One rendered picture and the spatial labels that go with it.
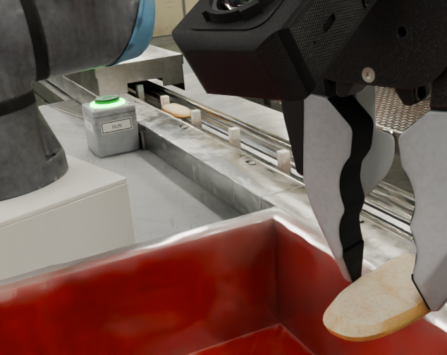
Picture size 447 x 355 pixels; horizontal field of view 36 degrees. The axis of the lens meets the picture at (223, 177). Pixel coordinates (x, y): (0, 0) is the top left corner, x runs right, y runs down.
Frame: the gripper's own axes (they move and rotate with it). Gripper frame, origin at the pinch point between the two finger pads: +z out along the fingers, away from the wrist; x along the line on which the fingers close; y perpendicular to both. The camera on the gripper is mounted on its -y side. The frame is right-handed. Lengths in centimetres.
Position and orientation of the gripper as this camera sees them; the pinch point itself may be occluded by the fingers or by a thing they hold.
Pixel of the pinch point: (383, 274)
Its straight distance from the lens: 31.0
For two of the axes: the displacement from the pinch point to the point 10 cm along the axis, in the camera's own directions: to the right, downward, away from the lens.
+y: 7.2, -2.9, 6.3
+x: -6.9, -1.9, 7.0
